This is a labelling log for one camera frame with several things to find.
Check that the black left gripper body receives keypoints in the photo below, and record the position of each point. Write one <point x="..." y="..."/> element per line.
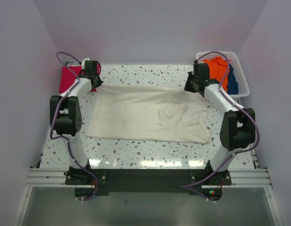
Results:
<point x="98" y="81"/>

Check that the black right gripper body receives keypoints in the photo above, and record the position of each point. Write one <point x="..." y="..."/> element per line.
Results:
<point x="190" y="85"/>

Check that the cream white t-shirt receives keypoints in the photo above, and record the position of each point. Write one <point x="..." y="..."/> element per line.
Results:
<point x="149" y="114"/>

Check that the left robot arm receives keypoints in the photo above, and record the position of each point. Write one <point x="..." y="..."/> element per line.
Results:
<point x="66" y="120"/>

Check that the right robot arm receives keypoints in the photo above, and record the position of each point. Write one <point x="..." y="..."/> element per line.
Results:
<point x="238" y="128"/>

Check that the folded red t-shirt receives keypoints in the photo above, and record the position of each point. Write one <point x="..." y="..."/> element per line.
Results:
<point x="68" y="78"/>

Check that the orange t-shirt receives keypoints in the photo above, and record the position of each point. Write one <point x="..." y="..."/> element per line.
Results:
<point x="218" y="69"/>

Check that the blue t-shirt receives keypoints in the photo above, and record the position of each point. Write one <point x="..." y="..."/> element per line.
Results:
<point x="232" y="86"/>

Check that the white plastic laundry basket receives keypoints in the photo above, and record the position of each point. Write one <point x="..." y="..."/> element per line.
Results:
<point x="244" y="90"/>

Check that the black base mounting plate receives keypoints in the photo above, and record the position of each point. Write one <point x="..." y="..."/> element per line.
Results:
<point x="102" y="182"/>

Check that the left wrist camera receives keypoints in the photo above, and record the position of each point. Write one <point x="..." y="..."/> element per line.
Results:
<point x="84" y="61"/>

